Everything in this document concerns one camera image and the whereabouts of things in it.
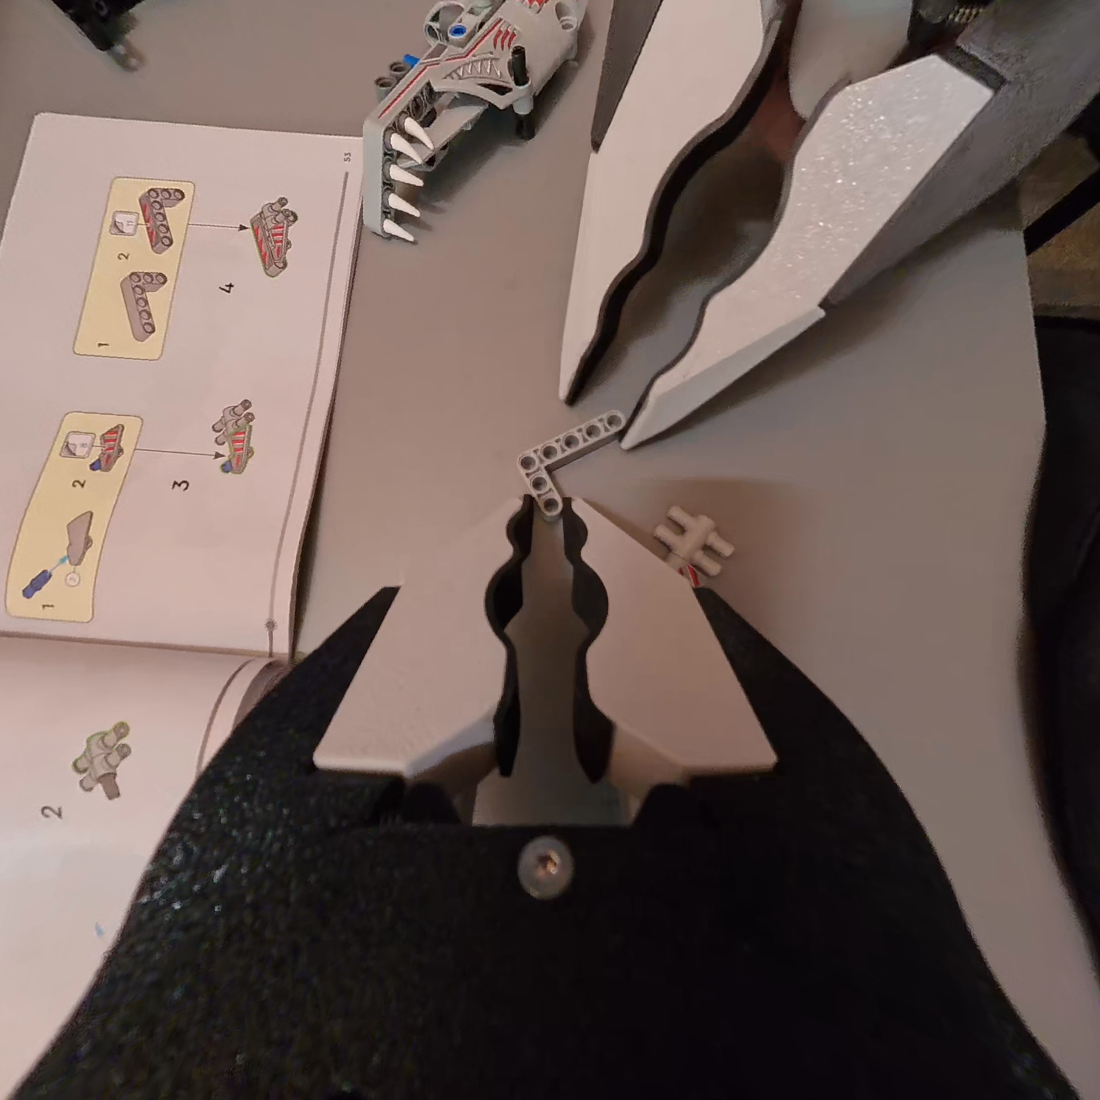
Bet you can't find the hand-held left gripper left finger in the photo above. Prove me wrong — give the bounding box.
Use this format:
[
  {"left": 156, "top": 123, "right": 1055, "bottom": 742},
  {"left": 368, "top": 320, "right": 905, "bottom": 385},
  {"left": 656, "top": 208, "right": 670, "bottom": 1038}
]
[{"left": 310, "top": 491, "right": 537, "bottom": 781}]

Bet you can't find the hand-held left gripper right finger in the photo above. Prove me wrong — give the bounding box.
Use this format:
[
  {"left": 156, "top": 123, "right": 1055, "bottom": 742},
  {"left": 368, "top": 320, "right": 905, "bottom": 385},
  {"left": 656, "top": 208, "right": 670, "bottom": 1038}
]
[{"left": 562, "top": 495, "right": 782, "bottom": 795}]

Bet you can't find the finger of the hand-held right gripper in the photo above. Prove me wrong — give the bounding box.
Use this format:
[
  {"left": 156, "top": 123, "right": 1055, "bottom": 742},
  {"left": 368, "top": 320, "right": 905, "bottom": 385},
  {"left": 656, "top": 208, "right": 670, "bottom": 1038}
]
[
  {"left": 558, "top": 0, "right": 790, "bottom": 407},
  {"left": 619, "top": 49, "right": 1005, "bottom": 452}
]

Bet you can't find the small striped grey brick assembly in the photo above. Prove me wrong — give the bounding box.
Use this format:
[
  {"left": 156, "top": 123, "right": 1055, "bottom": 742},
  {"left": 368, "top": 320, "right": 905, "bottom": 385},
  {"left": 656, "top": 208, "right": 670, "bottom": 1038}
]
[{"left": 656, "top": 504, "right": 737, "bottom": 591}]

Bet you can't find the grey angled brick beam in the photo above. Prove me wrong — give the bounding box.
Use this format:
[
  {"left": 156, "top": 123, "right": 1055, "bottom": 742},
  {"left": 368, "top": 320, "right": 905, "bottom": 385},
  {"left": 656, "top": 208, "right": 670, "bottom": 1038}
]
[{"left": 515, "top": 410, "right": 628, "bottom": 519}]

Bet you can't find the grey desk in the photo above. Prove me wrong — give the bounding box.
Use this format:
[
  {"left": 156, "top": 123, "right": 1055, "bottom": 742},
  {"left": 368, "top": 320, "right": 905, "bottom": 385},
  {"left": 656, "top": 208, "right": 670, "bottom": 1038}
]
[{"left": 0, "top": 0, "right": 1052, "bottom": 1100}]

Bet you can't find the grey toothed dinosaur head model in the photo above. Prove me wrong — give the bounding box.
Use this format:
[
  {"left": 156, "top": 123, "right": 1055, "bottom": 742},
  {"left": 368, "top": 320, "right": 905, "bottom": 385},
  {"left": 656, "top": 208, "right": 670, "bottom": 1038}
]
[{"left": 364, "top": 0, "right": 595, "bottom": 244}]

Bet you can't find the open instruction booklet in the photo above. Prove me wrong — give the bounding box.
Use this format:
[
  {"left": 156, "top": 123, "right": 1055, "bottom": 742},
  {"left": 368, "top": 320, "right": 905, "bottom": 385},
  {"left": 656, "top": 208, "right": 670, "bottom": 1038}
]
[{"left": 0, "top": 111, "right": 368, "bottom": 979}]

